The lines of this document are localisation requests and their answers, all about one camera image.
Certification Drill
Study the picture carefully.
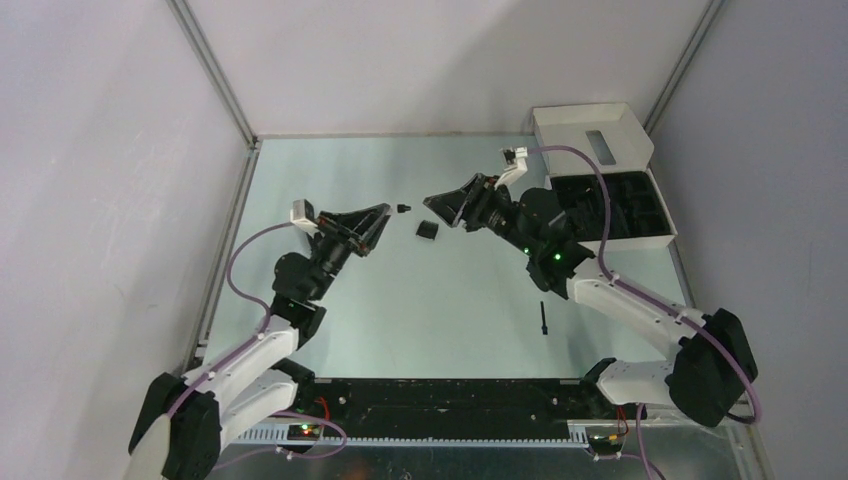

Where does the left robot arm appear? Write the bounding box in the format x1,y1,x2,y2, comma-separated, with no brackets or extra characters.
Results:
124,199,393,479

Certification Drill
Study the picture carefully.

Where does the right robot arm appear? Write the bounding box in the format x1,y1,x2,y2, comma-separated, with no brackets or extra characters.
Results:
423,174,759,427

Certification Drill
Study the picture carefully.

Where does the black clipper comb guard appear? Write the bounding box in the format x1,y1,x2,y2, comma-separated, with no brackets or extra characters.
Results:
415,220,439,240

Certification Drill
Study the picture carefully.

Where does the black cleaning brush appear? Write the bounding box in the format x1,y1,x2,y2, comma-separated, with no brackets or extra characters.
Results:
539,300,549,336

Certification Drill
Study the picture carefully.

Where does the white storage box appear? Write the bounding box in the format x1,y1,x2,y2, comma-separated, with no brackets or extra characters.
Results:
531,102,677,251

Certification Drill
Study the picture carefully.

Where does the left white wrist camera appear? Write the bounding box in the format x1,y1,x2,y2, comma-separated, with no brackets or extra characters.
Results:
289,199,319,236

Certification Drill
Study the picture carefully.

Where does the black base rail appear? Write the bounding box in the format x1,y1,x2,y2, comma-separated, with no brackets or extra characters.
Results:
292,378,636,442

